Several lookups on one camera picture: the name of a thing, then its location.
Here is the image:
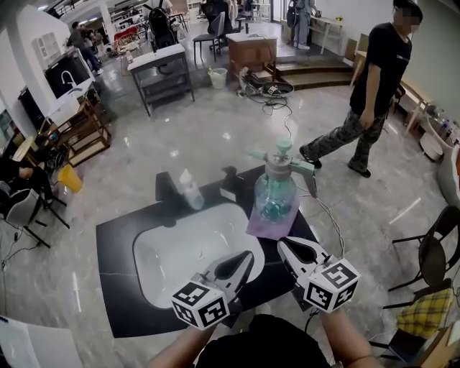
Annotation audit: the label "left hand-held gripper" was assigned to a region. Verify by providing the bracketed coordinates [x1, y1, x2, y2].
[171, 250, 255, 330]

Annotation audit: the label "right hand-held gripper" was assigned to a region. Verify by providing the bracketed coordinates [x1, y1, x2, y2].
[277, 236, 362, 313]

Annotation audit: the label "clear green spray bottle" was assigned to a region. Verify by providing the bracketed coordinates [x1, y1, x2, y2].
[245, 138, 319, 222]

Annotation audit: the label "person's left forearm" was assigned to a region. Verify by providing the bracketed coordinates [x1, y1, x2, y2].
[147, 323, 216, 368]

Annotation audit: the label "person's right forearm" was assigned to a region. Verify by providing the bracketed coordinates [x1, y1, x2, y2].
[319, 308, 382, 368]

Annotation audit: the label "clear pump bottle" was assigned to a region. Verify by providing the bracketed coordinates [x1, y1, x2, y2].
[178, 168, 205, 211]

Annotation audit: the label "purple mat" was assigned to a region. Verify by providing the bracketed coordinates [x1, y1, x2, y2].
[246, 206, 300, 241]

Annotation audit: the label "white sink basin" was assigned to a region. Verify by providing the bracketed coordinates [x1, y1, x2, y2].
[132, 203, 266, 310]

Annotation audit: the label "person's black clothing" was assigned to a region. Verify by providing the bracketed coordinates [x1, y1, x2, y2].
[195, 314, 331, 368]

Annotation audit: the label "black soap dispenser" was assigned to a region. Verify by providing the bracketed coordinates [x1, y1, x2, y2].
[219, 166, 240, 202]

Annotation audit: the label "black faucet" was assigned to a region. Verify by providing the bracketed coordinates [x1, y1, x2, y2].
[155, 171, 178, 228]

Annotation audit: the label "dark vanity cabinet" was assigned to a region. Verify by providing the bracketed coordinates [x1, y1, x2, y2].
[96, 168, 319, 339]

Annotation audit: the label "black round-back chair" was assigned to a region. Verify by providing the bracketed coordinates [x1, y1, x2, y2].
[387, 205, 460, 310]

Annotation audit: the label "yellow plaid cloth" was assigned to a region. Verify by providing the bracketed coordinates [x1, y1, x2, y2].
[396, 288, 454, 339]

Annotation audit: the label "blue chair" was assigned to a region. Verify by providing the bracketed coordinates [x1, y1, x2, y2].
[369, 323, 450, 364]

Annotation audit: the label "white round stool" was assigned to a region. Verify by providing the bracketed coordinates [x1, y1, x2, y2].
[419, 132, 445, 162]

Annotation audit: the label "equipment heap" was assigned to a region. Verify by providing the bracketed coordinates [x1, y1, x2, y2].
[239, 68, 295, 98]

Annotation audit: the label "yellow bin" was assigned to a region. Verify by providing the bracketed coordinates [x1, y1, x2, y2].
[57, 164, 83, 194]

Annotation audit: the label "wooden steps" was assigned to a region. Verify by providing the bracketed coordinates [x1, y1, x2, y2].
[275, 59, 355, 91]

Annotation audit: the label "white bucket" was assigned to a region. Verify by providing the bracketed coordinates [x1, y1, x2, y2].
[208, 67, 229, 90]

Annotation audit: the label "long wooden desk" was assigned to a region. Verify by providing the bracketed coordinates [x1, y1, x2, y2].
[350, 50, 436, 134]

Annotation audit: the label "wooden shelf rack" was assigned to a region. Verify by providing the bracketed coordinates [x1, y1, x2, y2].
[42, 96, 111, 168]

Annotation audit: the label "brown wooden cabinet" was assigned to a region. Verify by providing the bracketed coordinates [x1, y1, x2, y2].
[226, 32, 278, 83]

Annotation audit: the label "grey chair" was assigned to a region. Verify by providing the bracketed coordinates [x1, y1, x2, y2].
[5, 188, 71, 249]

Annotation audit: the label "white table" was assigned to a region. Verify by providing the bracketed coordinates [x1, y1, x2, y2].
[310, 16, 344, 55]

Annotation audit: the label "black office chair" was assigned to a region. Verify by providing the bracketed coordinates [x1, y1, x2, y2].
[193, 10, 234, 65]

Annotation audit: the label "rattan chair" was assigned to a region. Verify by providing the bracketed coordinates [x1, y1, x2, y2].
[114, 30, 143, 55]

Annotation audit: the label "black display panel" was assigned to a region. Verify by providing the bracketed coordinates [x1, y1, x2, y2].
[45, 48, 95, 100]

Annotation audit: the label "black gaming chair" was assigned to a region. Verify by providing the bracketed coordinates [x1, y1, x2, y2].
[147, 6, 177, 50]

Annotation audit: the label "black cabinet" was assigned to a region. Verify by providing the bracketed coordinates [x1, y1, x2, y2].
[17, 88, 47, 127]

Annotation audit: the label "white cabinet door panel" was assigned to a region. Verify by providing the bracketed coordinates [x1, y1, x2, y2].
[31, 32, 62, 60]

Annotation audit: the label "white cable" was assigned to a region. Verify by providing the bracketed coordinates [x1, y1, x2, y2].
[298, 193, 346, 253]

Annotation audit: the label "long black cable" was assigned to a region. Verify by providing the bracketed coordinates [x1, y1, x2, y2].
[264, 96, 293, 144]

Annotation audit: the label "metal frame table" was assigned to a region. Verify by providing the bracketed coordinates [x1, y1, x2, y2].
[127, 43, 195, 116]

